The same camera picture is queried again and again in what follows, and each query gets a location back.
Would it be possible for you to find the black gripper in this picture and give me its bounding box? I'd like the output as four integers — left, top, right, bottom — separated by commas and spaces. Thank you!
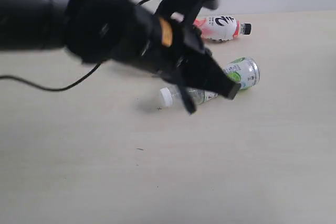
110, 0, 240, 114

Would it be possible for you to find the lime label clear bottle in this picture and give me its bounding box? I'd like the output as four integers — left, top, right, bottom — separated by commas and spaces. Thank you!
159, 57, 260, 108

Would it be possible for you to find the pink white drink bottle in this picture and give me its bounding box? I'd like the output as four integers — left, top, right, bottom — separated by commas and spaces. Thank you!
194, 15, 252, 42

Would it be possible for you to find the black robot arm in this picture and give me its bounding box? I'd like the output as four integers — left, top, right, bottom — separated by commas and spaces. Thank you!
1, 0, 240, 113

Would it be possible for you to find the black cable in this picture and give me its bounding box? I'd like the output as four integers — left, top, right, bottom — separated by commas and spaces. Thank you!
0, 0, 169, 92

